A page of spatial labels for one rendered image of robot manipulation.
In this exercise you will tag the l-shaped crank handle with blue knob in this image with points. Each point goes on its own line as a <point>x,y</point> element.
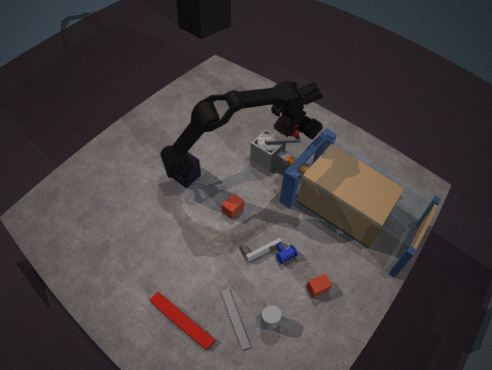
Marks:
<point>281,257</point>

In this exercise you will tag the reddish-brown box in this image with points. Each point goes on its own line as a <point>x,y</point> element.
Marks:
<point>319,285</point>
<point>232,206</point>

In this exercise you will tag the red flat bar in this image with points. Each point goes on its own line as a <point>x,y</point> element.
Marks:
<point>182,321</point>

